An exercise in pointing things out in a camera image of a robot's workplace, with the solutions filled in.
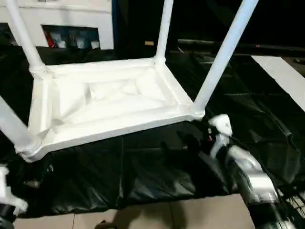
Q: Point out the white plastic table top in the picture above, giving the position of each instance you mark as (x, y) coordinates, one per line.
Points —
(107, 107)

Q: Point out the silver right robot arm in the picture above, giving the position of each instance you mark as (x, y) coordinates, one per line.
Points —
(257, 176)

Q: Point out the black table mat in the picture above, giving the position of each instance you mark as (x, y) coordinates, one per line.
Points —
(143, 171)

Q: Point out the white flat board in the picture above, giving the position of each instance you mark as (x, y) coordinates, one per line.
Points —
(281, 74)

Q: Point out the small tan label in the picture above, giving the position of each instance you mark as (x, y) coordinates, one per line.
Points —
(149, 43)

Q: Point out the black remote control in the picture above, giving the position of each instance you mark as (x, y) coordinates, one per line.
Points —
(298, 60)

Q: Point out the blue curtain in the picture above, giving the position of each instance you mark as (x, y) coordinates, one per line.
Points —
(114, 23)

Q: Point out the white glass-door cabinet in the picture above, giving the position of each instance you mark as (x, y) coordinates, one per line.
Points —
(71, 14)

